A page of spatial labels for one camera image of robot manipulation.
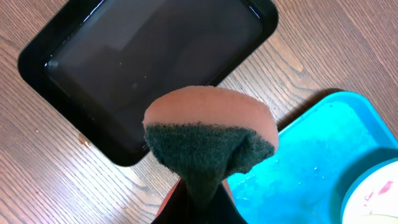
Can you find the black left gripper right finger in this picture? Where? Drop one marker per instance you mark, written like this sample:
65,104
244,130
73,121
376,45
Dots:
222,210

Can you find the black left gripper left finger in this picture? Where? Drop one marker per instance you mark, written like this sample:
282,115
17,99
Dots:
177,207

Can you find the pink green scrub sponge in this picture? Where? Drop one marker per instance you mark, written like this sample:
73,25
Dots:
206,134

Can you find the light blue plate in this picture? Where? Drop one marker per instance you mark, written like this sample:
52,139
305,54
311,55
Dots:
372,198

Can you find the teal plastic serving tray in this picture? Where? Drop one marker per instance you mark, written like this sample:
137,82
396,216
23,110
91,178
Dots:
320,156

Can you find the black rectangular water tray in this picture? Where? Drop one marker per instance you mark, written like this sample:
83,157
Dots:
102,63

